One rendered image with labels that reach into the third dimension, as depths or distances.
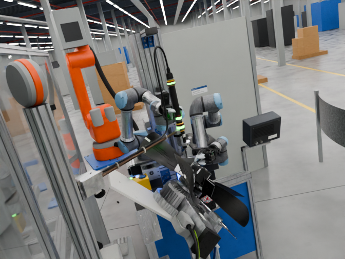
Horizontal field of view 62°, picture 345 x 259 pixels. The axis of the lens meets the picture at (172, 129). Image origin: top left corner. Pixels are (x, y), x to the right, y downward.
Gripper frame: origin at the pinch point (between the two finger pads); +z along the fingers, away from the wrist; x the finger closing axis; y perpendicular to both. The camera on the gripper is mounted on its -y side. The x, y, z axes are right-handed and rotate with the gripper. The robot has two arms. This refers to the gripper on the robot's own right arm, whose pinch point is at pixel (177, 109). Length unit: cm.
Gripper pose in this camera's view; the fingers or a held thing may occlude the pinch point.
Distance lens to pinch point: 155.3
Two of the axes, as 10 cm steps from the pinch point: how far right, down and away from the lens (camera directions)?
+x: -8.8, 3.1, -3.6
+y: 2.1, 9.3, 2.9
